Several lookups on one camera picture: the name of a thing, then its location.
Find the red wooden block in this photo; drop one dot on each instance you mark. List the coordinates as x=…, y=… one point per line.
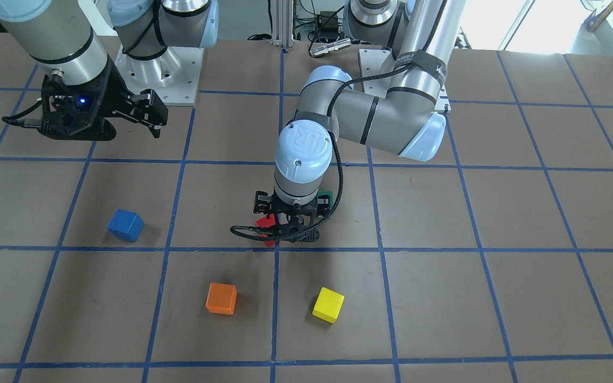
x=266, y=222

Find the orange wooden block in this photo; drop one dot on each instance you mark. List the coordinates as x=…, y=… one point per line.
x=221, y=298

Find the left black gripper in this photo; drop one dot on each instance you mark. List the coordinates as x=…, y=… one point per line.
x=260, y=204

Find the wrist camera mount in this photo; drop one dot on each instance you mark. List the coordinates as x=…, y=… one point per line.
x=68, y=112
x=293, y=228

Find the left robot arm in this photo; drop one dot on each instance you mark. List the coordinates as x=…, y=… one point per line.
x=420, y=36

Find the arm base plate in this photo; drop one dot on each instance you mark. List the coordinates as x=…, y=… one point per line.
x=174, y=76
x=374, y=62

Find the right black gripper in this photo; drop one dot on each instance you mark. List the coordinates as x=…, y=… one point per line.
x=116, y=91

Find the black power adapter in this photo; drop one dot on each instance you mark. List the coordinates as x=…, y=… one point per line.
x=327, y=26

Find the green wooden block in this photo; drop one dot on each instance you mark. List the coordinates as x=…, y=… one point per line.
x=328, y=195

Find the yellow wooden block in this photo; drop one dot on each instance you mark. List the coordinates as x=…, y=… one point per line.
x=328, y=305

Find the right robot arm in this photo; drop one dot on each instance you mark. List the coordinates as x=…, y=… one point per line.
x=59, y=36

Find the blue wooden block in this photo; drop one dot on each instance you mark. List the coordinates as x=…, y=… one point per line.
x=126, y=225

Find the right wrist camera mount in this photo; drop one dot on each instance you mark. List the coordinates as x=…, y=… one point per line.
x=68, y=112

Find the aluminium frame post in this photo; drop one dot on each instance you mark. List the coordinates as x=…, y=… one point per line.
x=282, y=24

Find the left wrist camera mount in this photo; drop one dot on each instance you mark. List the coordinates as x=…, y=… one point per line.
x=293, y=228

